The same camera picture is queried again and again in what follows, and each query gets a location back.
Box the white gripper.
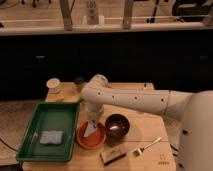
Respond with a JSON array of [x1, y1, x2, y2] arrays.
[[86, 104, 104, 122]]

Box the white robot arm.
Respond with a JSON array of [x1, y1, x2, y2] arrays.
[[81, 74, 213, 171]]

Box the dark purple bowl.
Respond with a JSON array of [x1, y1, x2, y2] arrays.
[[105, 114, 130, 138]]

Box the red bowl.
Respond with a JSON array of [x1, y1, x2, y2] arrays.
[[76, 122, 106, 150]]

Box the dark capped spice jar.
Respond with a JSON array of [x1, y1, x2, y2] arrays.
[[74, 77, 85, 92]]

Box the wooden block brush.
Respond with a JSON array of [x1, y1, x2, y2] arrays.
[[100, 146, 127, 166]]

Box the green plastic tray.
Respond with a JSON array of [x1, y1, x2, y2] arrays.
[[16, 102, 80, 162]]

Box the blue sponge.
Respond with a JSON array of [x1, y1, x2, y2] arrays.
[[40, 130, 63, 145]]

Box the silver fork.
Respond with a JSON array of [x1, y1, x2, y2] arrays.
[[133, 137, 162, 157]]

